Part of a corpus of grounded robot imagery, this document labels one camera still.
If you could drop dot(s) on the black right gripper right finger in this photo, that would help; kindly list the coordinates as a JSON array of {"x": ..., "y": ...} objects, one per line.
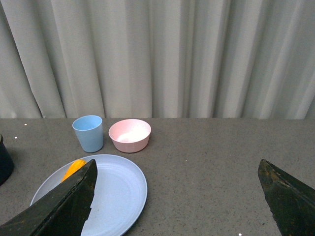
[{"x": 291, "y": 202}]

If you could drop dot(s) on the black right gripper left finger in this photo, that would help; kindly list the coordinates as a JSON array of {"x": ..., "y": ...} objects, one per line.
[{"x": 63, "y": 211}]

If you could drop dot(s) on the pink plastic bowl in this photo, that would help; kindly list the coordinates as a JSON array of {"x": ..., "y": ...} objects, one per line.
[{"x": 130, "y": 135}]

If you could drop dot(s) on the yellow corn cob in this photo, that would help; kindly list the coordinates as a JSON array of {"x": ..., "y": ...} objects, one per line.
[{"x": 74, "y": 167}]

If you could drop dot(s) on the light blue plastic plate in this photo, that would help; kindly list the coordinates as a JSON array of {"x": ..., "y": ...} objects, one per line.
[{"x": 119, "y": 197}]

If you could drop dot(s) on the dark blue saucepan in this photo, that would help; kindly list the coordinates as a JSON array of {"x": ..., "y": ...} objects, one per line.
[{"x": 6, "y": 163}]

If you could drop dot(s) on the white curtain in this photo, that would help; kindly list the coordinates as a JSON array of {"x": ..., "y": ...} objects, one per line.
[{"x": 157, "y": 58}]

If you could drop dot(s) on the light blue plastic cup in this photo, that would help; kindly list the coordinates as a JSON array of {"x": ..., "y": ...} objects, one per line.
[{"x": 89, "y": 132}]

